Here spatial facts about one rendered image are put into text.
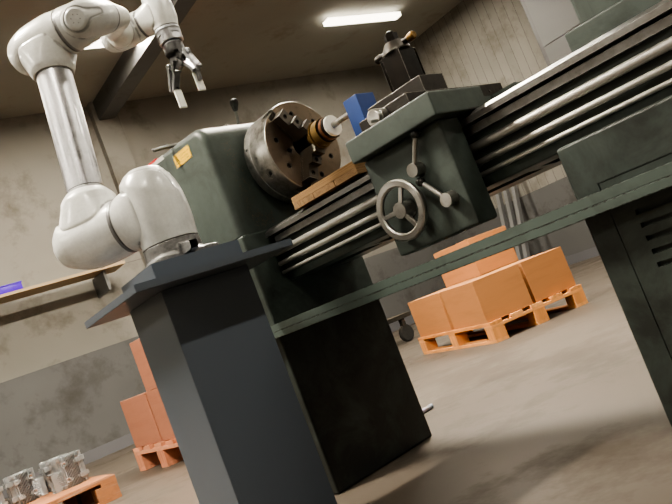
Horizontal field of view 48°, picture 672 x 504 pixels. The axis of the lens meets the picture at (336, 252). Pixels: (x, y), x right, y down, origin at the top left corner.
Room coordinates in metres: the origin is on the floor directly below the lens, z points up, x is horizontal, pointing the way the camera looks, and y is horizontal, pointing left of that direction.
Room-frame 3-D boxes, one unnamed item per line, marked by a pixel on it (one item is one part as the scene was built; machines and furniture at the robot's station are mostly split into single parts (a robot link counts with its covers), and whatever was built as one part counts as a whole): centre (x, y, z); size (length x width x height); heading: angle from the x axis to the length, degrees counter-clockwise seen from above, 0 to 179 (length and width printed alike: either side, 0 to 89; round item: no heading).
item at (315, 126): (2.36, -0.10, 1.08); 0.09 x 0.09 x 0.09; 44
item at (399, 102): (2.03, -0.40, 0.95); 0.43 x 0.18 x 0.04; 134
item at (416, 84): (2.00, -0.33, 1.00); 0.20 x 0.10 x 0.05; 44
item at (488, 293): (5.28, -0.87, 0.34); 1.21 x 0.92 x 0.68; 32
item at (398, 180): (1.85, -0.26, 0.73); 0.27 x 0.12 x 0.27; 44
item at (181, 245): (1.96, 0.39, 0.83); 0.22 x 0.18 x 0.06; 36
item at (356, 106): (2.22, -0.23, 1.00); 0.08 x 0.06 x 0.23; 134
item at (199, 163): (2.75, 0.30, 1.06); 0.59 x 0.48 x 0.39; 44
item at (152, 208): (1.98, 0.41, 0.97); 0.18 x 0.16 x 0.22; 75
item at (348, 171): (2.29, -0.16, 0.89); 0.36 x 0.30 x 0.04; 134
